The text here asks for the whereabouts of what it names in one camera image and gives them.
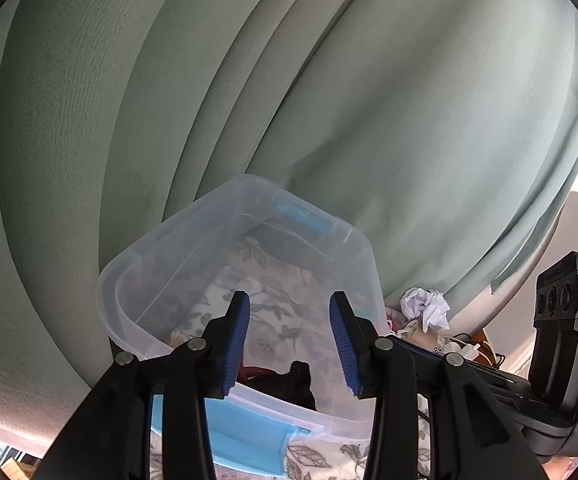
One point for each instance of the green curtain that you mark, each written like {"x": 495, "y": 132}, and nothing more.
{"x": 445, "y": 130}

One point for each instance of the black fabric hair accessory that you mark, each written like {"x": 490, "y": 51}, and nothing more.
{"x": 294, "y": 387}

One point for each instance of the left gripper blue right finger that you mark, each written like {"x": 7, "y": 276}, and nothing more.
{"x": 354, "y": 337}

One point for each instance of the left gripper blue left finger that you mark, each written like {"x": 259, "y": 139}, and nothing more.
{"x": 225, "y": 338}

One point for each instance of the white paper ball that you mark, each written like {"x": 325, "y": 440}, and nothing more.
{"x": 428, "y": 307}

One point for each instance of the clear plastic storage bin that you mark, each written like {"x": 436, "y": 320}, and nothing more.
{"x": 235, "y": 207}

